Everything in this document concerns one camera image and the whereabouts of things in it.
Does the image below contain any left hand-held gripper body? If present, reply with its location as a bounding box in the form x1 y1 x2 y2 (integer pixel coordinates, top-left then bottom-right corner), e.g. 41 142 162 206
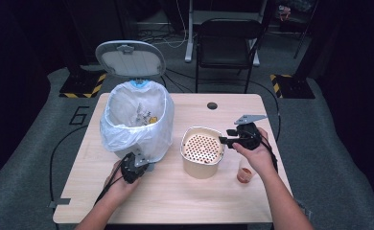
120 149 152 185

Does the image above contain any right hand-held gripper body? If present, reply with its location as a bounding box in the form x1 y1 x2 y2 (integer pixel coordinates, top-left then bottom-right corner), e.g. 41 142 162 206
234 113 269 151

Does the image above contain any white plastic bin liner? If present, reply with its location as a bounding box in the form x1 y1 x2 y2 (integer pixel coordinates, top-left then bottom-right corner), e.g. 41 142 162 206
99 80 175 164

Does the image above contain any beige perforated strainer basket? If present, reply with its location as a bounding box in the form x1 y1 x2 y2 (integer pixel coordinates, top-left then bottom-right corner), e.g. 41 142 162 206
179 126 225 180

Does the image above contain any white and grey-blue trash can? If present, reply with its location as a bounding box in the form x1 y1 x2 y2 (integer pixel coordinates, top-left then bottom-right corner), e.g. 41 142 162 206
94 39 175 173

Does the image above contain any person's left hand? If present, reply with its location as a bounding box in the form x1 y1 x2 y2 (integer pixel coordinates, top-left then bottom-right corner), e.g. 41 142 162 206
103 159 142 206

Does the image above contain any person's right hand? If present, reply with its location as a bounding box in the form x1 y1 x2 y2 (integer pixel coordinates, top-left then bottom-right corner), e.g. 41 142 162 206
231 126 274 180

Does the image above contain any black hazard-striped stand base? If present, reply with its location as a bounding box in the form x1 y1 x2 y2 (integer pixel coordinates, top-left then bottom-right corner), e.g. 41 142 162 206
58 72 107 99
269 74 316 100

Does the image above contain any black folding chair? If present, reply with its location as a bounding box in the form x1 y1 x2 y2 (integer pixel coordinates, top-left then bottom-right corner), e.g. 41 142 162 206
194 17 264 94

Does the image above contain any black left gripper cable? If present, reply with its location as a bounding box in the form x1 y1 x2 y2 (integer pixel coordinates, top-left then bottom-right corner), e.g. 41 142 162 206
93 159 128 206

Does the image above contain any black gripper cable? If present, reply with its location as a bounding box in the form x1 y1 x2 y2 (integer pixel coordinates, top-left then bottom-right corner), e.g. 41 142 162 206
93 159 128 206
259 133 279 175

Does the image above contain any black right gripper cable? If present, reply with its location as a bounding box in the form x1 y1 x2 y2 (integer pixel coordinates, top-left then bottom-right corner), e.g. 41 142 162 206
259 133 279 175

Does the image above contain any black floor cable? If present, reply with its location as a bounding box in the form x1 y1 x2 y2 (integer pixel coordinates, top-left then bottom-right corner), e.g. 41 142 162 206
247 80 282 144
160 65 197 94
48 124 89 203

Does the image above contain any grey metal table bracket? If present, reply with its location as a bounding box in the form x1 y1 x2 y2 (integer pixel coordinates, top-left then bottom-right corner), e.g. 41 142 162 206
46 197 72 209

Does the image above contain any white metal desk frame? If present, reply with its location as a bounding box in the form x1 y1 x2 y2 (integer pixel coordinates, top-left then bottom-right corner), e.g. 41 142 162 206
183 0 269 67

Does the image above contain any white floor cable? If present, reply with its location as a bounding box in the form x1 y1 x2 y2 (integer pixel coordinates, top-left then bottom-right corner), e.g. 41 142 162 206
133 0 189 51

